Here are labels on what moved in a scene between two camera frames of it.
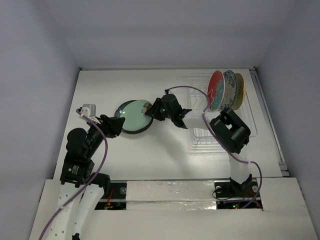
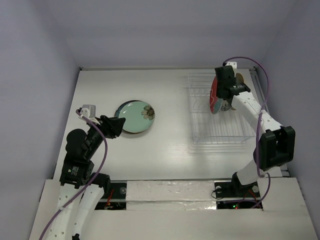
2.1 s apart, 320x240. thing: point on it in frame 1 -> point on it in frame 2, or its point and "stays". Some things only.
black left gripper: [112, 125] stays
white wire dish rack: [198, 101] stays
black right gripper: [160, 110] -> [223, 95]
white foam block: [170, 195] stays
